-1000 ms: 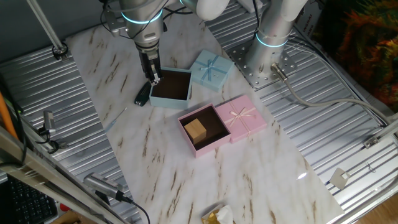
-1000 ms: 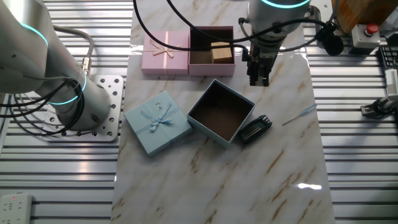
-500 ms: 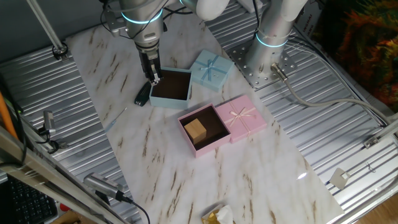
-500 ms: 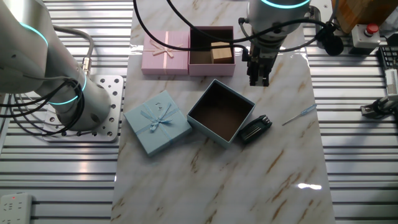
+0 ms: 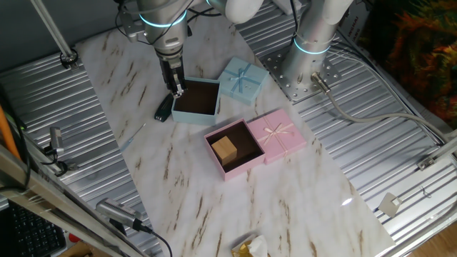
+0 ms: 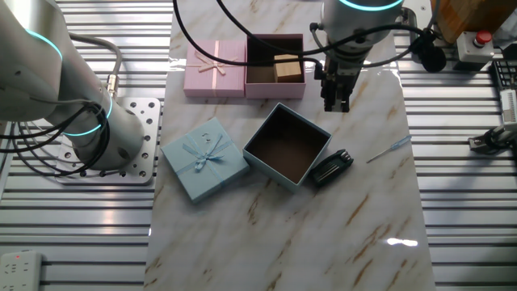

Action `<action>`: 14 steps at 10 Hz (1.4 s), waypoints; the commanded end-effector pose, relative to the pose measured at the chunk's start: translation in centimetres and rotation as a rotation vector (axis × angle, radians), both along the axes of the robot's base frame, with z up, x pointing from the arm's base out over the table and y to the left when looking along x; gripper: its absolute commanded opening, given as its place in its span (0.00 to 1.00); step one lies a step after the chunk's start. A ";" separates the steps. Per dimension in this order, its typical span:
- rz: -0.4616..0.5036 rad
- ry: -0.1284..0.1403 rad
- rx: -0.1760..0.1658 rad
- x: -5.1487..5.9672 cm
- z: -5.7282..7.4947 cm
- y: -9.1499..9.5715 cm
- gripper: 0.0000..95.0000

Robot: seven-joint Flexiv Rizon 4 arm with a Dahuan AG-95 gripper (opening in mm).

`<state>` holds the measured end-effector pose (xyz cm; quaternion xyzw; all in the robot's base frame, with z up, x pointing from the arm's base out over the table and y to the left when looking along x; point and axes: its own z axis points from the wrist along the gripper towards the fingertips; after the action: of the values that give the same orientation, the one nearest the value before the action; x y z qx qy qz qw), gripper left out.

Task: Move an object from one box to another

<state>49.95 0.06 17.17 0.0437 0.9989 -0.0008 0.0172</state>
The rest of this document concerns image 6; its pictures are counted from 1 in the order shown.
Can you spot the black keyboard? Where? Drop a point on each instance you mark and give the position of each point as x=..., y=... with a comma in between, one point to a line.
x=507, y=74

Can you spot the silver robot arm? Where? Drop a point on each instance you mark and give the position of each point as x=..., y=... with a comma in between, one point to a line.
x=40, y=60

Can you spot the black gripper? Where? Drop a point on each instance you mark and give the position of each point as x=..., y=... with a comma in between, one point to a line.
x=341, y=72

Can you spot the open light blue gift box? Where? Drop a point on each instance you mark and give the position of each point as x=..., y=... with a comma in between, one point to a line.
x=287, y=147

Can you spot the clear plastic pipette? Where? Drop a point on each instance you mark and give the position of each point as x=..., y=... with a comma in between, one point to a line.
x=398, y=142

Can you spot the pink box lid with ribbon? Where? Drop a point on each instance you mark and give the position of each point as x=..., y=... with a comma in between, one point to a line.
x=202, y=87

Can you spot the grey metal clamp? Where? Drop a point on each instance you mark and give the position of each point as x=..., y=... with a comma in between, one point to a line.
x=408, y=18

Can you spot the white power strip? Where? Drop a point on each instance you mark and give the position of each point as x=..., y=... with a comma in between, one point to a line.
x=20, y=271

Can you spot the emergency stop button box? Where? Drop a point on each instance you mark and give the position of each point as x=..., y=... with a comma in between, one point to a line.
x=470, y=50

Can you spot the light blue lid with ribbon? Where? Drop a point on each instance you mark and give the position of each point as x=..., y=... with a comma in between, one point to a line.
x=210, y=178

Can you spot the marble pattern table mat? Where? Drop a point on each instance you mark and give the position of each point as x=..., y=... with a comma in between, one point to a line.
x=282, y=242

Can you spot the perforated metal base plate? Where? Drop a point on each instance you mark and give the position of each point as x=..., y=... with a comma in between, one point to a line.
x=149, y=133

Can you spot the wooden cube block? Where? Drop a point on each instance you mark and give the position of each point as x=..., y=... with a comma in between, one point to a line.
x=287, y=70

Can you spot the wooden box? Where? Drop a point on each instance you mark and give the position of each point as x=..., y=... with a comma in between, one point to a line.
x=464, y=20

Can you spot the black folding hex key set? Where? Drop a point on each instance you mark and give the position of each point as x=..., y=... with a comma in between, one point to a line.
x=329, y=169

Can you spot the open pink gift box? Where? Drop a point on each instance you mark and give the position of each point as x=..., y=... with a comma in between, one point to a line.
x=274, y=91

